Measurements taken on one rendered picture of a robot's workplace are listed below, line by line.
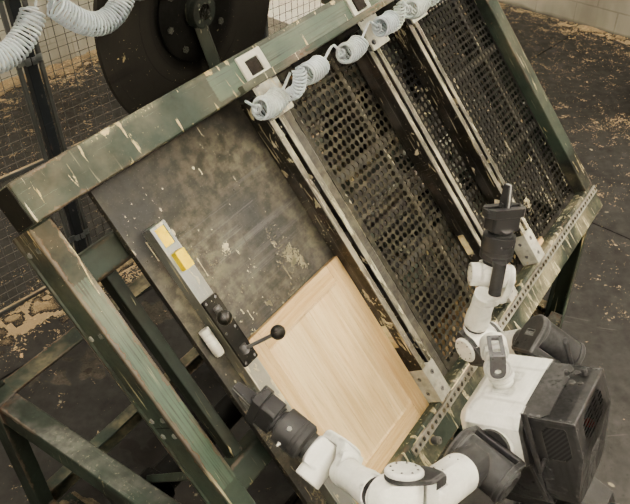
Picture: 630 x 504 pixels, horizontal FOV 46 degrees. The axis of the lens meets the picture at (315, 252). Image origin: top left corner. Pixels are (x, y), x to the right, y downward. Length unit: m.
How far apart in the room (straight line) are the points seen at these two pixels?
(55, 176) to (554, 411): 1.21
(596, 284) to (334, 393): 2.49
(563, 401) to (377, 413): 0.64
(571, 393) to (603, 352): 2.16
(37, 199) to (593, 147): 4.46
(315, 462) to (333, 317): 0.58
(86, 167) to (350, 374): 0.95
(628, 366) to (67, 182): 2.95
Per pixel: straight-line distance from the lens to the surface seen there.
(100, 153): 1.73
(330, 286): 2.13
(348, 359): 2.14
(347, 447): 1.63
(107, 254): 1.82
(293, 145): 2.11
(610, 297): 4.27
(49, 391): 3.80
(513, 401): 1.80
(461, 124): 2.72
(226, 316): 1.73
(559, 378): 1.83
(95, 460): 2.46
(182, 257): 1.81
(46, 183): 1.66
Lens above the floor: 2.72
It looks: 39 degrees down
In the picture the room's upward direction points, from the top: 1 degrees counter-clockwise
